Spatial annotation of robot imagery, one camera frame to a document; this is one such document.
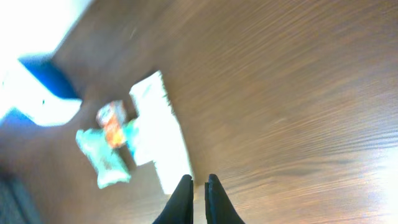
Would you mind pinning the white cream tube gold cap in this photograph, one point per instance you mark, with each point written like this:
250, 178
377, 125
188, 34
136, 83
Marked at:
160, 136

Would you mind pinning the orange tissue pack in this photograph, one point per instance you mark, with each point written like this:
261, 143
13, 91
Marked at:
111, 118

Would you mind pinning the teal tissue pack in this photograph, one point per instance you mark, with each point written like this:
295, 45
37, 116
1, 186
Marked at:
131, 132

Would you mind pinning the teal pouch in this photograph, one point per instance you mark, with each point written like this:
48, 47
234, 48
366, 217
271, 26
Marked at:
107, 163

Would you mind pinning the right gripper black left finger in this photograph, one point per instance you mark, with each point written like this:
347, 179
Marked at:
179, 208

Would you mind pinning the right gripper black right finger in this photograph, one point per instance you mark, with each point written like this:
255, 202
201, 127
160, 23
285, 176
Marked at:
218, 207

